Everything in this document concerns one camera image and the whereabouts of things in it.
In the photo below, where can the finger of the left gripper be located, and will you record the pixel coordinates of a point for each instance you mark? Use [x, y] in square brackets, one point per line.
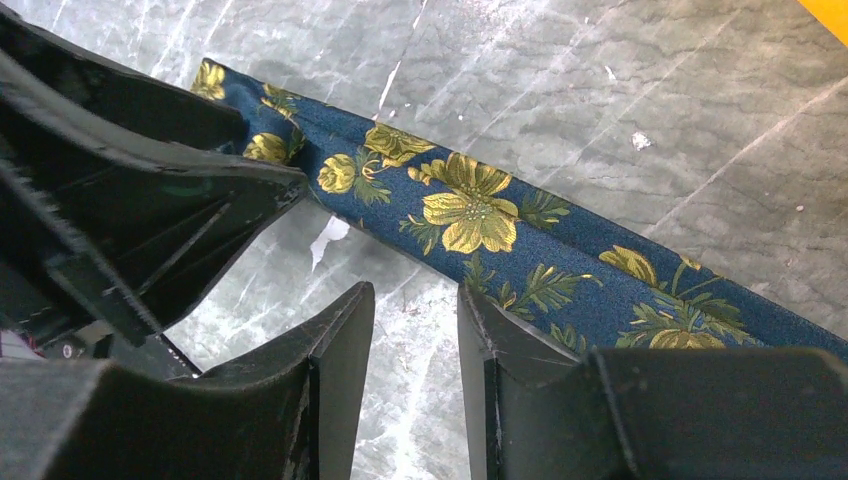
[119, 94]
[116, 229]

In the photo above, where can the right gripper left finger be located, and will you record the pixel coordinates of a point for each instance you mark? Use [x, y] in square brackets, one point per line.
[289, 409]

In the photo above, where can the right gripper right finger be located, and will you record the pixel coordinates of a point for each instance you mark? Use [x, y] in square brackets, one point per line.
[535, 410]

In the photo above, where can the blue yellow floral tie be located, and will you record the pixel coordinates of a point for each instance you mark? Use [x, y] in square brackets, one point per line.
[572, 274]

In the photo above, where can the yellow plastic tray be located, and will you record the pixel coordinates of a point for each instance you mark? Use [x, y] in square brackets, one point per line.
[832, 14]

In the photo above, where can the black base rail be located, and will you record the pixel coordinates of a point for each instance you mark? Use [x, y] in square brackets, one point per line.
[158, 357]

